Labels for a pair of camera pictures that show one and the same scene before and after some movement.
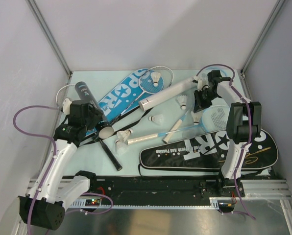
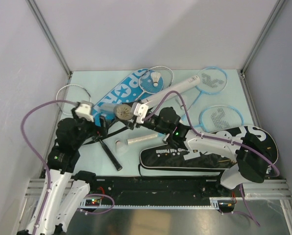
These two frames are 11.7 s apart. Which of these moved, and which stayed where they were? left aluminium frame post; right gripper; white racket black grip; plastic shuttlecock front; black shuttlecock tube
Moved: right gripper; black shuttlecock tube
Stayed: left aluminium frame post; plastic shuttlecock front; white racket black grip
